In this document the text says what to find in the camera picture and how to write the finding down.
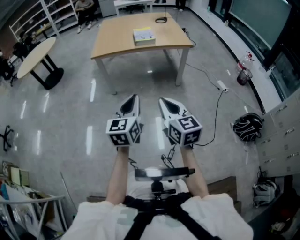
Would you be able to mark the black office chair base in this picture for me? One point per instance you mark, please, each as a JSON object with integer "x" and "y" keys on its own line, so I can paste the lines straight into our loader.
{"x": 7, "y": 136}

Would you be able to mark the large dark wall screen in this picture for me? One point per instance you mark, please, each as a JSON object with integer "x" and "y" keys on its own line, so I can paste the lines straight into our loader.
{"x": 257, "y": 18}

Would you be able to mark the person's right forearm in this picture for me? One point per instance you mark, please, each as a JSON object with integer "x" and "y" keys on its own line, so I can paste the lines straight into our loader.
{"x": 193, "y": 173}

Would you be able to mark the black chest-mounted phone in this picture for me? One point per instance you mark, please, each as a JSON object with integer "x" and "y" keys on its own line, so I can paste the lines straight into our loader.
{"x": 164, "y": 173}

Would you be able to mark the black power adapter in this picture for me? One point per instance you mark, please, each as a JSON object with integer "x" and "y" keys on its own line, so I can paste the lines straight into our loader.
{"x": 171, "y": 154}

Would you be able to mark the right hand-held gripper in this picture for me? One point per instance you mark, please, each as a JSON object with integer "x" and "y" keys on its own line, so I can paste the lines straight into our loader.
{"x": 185, "y": 131}

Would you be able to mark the yellow white book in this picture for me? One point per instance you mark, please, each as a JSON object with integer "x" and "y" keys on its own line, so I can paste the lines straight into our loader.
{"x": 143, "y": 34}

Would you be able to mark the white power strip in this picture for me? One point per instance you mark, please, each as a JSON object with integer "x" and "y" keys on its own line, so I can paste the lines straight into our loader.
{"x": 222, "y": 85}

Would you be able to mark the clear plastic water jug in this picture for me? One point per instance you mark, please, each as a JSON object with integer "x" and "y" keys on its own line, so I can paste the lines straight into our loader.
{"x": 246, "y": 62}

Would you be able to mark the wooden table white legs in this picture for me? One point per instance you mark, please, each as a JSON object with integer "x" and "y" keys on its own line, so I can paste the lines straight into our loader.
{"x": 122, "y": 35}

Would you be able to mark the oval table black base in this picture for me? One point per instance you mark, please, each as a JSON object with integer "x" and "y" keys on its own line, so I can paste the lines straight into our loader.
{"x": 35, "y": 58}

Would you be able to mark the white metal shelf rack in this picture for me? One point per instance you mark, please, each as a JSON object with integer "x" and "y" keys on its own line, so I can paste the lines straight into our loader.
{"x": 50, "y": 18}

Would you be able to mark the white metal workbench rack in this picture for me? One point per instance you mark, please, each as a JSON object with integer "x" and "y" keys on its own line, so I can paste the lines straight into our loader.
{"x": 35, "y": 200}

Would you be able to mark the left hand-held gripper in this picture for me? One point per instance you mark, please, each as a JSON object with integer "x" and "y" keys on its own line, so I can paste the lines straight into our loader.
{"x": 119, "y": 131}

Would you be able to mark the thin metal rod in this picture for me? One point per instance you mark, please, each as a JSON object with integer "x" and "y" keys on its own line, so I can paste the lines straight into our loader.
{"x": 69, "y": 192}

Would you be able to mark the grey white backpack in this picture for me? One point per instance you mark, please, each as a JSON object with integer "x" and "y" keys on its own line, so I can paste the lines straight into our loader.
{"x": 264, "y": 194}

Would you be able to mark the black white striped helmet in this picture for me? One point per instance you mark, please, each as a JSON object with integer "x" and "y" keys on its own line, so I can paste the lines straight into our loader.
{"x": 248, "y": 127}

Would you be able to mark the pale green cardboard box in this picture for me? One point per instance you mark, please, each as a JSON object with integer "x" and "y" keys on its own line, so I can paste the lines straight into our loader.
{"x": 14, "y": 175}

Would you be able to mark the grey drawer cabinet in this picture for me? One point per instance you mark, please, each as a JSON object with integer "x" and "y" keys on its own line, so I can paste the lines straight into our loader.
{"x": 281, "y": 140}

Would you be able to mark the black chest harness mount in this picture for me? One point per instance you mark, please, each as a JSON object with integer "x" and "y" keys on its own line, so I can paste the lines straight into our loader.
{"x": 159, "y": 206}

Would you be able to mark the small white table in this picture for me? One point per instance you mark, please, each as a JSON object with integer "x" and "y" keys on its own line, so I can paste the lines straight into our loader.
{"x": 131, "y": 2}

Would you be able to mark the black desk lamp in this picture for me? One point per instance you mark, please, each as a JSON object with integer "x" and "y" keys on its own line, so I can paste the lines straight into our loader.
{"x": 165, "y": 10}

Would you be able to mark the white cabinet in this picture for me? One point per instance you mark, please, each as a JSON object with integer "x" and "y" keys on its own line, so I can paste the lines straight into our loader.
{"x": 106, "y": 8}

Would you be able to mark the person's left forearm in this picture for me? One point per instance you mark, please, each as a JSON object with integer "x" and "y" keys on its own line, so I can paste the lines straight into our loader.
{"x": 118, "y": 178}

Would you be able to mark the person's white shirt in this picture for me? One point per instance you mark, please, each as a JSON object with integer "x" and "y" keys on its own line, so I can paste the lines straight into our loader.
{"x": 93, "y": 220}

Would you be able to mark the olive cardboard box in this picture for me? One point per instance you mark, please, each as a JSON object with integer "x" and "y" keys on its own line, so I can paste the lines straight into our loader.
{"x": 24, "y": 177}

